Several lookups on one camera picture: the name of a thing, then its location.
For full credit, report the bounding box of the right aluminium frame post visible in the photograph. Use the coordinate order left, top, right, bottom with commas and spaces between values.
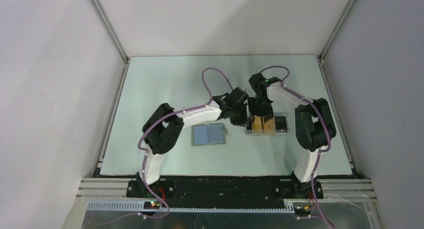
317, 0, 365, 67

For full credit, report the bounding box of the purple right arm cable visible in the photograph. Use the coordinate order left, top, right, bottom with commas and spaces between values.
259, 65, 335, 228

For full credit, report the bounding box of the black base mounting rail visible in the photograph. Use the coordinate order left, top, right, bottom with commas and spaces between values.
126, 176, 324, 209

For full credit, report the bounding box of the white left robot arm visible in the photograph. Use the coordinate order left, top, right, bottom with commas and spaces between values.
137, 87, 249, 197

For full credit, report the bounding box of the clear plastic card box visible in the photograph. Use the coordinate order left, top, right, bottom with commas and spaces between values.
245, 112, 290, 136

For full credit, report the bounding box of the gold card stack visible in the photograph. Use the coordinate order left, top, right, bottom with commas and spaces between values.
262, 117, 276, 135

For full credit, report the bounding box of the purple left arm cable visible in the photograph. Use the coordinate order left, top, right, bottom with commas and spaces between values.
137, 67, 234, 220

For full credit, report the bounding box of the left aluminium frame post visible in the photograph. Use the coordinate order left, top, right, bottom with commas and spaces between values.
88, 0, 129, 64

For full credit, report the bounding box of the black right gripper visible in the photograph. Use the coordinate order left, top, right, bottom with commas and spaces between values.
247, 95, 274, 123

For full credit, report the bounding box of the white slotted cable duct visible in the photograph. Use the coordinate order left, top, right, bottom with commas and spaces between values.
86, 200, 295, 214

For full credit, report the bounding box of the aluminium frame post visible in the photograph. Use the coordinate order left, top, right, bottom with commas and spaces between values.
317, 0, 365, 67
88, 0, 129, 64

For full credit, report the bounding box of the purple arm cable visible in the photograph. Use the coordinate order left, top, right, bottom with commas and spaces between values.
259, 65, 335, 228
137, 67, 234, 220

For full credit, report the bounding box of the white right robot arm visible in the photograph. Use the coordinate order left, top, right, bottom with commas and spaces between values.
248, 73, 337, 198

